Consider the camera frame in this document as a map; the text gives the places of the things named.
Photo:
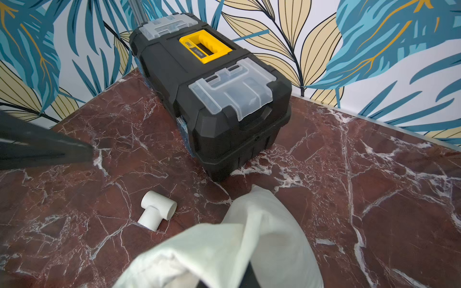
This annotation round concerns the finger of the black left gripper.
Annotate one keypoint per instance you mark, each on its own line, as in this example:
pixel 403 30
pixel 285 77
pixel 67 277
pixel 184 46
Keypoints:
pixel 25 145

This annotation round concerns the white cloth soil bag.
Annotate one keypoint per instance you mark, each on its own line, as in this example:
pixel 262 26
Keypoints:
pixel 258 244

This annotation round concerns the white PVC tee fitting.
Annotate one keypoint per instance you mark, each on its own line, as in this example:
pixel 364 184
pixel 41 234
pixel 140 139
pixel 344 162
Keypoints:
pixel 156 209

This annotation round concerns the black yellow plastic toolbox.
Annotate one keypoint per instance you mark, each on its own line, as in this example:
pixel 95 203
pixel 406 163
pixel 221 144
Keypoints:
pixel 228 104

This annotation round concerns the left aluminium corner post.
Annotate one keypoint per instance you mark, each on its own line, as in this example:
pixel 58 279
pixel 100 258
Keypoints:
pixel 138 12

